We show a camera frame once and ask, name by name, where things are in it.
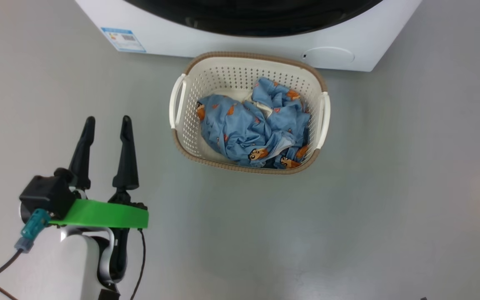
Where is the dark round washing machine door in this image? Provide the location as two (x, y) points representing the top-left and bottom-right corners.
(123, 0), (384, 37)

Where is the blue cartoon print clothing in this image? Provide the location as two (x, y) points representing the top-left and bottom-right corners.
(196, 77), (311, 169)

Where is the white front-load washing machine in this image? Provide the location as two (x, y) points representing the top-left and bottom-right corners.
(75, 0), (423, 72)

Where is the cream perforated laundry basket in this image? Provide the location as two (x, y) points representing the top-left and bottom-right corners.
(169, 52), (331, 175)

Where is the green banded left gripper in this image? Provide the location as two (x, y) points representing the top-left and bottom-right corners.
(50, 115), (149, 229)

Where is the round white filter cover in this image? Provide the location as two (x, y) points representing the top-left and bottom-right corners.
(302, 47), (355, 70)

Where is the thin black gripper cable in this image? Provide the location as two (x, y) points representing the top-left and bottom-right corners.
(130, 228), (147, 300)

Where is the black cable with teal connector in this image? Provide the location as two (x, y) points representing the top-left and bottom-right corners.
(0, 208), (51, 285)

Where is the blue energy label sticker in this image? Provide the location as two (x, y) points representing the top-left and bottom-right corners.
(101, 27), (147, 53)

